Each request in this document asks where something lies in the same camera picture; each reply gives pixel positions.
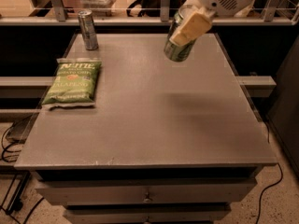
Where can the silver redbull can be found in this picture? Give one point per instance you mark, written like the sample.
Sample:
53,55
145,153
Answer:
85,19

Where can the green soda can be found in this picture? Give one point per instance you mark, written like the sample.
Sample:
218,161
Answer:
172,49

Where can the green jalapeno chips bag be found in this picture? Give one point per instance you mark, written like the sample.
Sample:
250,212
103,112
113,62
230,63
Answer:
74,83

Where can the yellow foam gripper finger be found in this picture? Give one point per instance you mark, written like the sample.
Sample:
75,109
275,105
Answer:
197,22

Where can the lower grey drawer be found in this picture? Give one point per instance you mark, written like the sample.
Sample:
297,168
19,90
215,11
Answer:
152,214

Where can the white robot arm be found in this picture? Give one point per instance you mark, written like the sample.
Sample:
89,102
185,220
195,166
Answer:
198,16

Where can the grey drawer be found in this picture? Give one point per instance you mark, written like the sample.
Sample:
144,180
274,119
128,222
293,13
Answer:
152,214
145,191

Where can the upper grey drawer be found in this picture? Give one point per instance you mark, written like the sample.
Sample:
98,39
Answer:
145,191

